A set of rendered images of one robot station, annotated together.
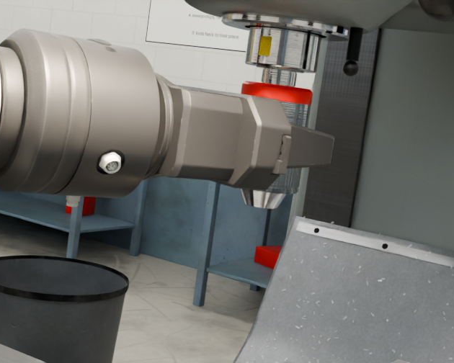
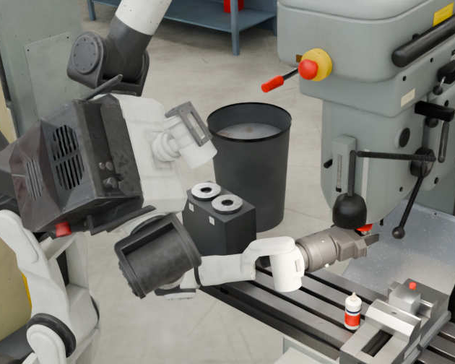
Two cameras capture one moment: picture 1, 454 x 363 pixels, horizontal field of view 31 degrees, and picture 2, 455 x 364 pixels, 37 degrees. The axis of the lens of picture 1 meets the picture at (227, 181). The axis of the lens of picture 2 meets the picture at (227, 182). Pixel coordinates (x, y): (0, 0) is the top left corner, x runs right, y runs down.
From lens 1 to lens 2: 131 cm
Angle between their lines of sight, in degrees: 26
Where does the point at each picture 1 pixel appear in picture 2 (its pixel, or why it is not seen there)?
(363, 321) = not seen: hidden behind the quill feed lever
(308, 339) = (383, 237)
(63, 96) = (316, 259)
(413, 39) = not seen: hidden behind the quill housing
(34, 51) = (308, 250)
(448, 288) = (430, 222)
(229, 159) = (352, 254)
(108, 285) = (279, 116)
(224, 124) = (350, 248)
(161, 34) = not seen: outside the picture
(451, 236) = (432, 203)
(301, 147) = (370, 241)
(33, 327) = (245, 155)
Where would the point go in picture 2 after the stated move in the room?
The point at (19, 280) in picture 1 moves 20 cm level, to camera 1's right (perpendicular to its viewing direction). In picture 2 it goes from (227, 119) to (262, 120)
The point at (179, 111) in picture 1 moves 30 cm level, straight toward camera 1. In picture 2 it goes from (339, 249) to (351, 337)
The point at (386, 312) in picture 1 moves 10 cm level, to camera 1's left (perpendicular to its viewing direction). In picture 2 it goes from (409, 229) to (375, 227)
